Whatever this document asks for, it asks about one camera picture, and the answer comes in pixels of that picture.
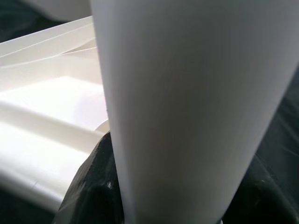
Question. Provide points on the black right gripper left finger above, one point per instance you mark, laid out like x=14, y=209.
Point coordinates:
x=93, y=200

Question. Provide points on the white plastic table top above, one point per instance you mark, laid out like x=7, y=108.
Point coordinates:
x=35, y=140

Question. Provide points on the white plastic table leg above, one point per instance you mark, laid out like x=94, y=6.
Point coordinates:
x=187, y=105

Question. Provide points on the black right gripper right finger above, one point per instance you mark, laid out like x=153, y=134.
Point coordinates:
x=261, y=205

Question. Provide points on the black cloth table cover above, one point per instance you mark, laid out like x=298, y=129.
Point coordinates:
x=280, y=128

